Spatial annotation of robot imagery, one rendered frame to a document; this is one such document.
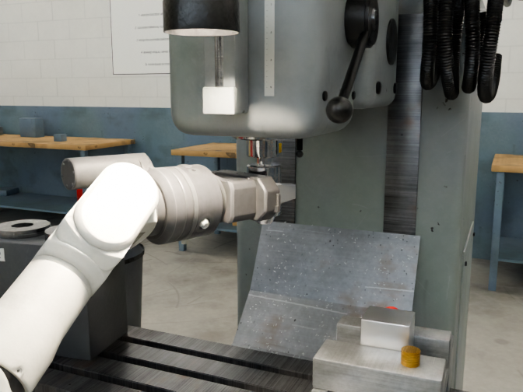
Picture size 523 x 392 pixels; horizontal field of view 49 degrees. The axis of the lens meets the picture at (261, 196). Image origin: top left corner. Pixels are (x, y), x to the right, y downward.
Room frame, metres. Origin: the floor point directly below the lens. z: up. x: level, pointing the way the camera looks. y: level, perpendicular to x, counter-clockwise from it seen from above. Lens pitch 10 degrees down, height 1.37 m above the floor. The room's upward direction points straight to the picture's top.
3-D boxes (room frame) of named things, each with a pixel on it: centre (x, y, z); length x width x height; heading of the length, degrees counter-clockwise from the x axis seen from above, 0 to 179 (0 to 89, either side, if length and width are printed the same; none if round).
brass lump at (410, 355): (0.63, -0.18, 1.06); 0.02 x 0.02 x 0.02
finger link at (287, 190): (0.74, -0.02, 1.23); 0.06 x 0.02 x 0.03; 134
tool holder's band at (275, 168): (0.76, 0.00, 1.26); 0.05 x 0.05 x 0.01
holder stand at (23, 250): (0.94, 0.36, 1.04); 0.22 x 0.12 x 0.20; 74
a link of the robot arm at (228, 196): (0.70, 0.06, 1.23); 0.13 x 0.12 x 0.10; 44
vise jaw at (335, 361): (0.64, -0.14, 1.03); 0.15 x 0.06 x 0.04; 68
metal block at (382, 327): (0.69, -0.16, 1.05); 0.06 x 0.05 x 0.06; 68
